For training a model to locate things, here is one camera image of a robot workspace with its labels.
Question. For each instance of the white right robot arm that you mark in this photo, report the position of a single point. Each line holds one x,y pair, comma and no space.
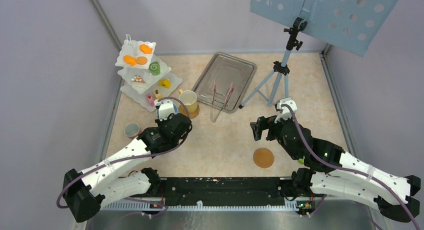
330,170

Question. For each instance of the light blue tripod stand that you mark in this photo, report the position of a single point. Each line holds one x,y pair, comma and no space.
281,68

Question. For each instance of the pink cat-paw tongs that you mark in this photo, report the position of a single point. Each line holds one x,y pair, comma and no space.
221,99

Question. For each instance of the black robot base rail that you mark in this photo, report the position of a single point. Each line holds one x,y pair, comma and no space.
226,191

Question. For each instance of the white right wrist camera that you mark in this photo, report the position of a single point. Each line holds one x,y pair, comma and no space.
283,111

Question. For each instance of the orange fish pastry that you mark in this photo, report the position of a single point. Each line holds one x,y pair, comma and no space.
146,49
130,60

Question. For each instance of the round brown cookie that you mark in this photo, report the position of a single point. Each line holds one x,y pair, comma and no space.
141,60

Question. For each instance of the yellow square cake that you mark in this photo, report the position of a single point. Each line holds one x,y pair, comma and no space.
157,94

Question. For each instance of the yellow transparent cup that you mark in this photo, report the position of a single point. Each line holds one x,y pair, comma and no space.
189,99

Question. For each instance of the light blue perforated board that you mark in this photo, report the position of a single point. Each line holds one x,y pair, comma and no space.
347,24

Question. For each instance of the woven rattan coaster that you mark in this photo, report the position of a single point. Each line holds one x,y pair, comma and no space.
192,115

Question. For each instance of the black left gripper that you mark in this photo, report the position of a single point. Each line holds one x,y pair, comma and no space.
161,123

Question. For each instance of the green swirl roll cake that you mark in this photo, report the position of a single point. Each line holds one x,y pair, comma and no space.
155,68

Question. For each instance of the white three-tier dessert stand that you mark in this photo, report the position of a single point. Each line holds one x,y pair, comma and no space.
132,47

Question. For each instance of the green toy cube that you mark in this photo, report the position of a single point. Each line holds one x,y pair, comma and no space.
301,161

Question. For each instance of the pink cake slice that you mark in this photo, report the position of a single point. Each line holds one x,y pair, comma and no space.
151,99

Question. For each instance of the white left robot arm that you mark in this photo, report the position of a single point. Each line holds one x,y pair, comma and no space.
87,191

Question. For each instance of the white strawberry cake slice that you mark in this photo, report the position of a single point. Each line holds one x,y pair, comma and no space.
138,81

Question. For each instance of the metal serving tray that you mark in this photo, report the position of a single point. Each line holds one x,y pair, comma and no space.
224,69

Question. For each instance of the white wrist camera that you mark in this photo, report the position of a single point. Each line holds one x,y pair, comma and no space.
283,111
165,109

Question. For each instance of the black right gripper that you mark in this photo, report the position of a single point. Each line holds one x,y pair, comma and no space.
265,123

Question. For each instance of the light wooden round coaster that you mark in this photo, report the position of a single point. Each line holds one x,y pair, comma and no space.
263,158

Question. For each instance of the yellow cake wedge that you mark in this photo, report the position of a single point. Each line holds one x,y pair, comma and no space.
165,83

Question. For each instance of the pink mug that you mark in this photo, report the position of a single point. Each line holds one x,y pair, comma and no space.
132,130

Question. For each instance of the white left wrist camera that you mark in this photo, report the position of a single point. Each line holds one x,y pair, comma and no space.
165,109

